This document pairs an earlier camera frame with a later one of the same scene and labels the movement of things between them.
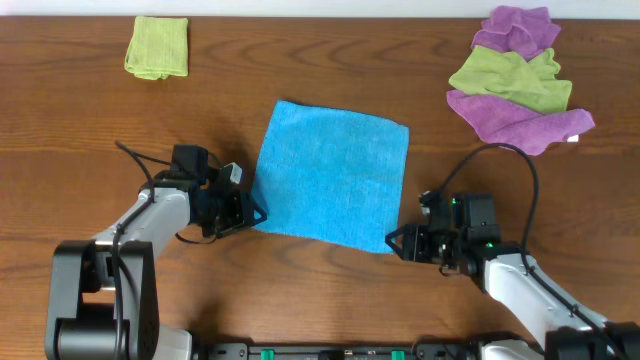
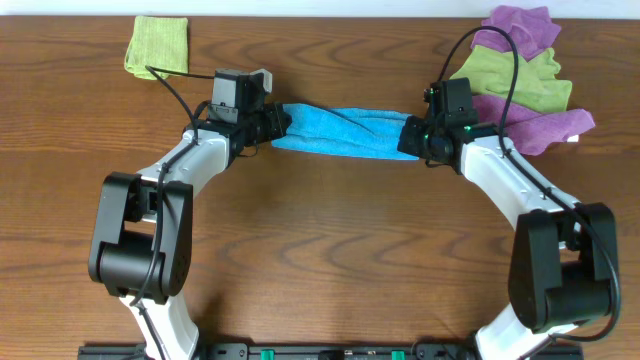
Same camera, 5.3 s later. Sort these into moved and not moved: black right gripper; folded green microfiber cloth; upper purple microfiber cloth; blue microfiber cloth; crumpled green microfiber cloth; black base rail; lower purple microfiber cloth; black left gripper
Moved: blue microfiber cloth; black right gripper; black left gripper
Not moved: crumpled green microfiber cloth; black base rail; lower purple microfiber cloth; upper purple microfiber cloth; folded green microfiber cloth
